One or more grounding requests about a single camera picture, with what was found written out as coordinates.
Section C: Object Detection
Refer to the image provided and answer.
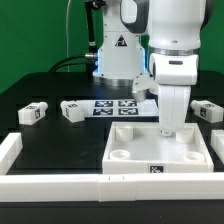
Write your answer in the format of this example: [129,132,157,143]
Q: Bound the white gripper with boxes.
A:
[132,53,198,137]

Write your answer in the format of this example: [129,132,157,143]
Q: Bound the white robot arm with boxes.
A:
[84,0,214,136]

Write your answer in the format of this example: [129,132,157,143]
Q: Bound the white U-shaped fence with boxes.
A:
[0,133,224,202]

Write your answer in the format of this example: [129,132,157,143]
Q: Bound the white sheet with markers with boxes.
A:
[77,99,158,117]

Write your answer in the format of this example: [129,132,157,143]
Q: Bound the black thick cable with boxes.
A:
[48,0,107,73]

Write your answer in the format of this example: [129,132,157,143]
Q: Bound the grey thin cable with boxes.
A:
[65,0,73,73]

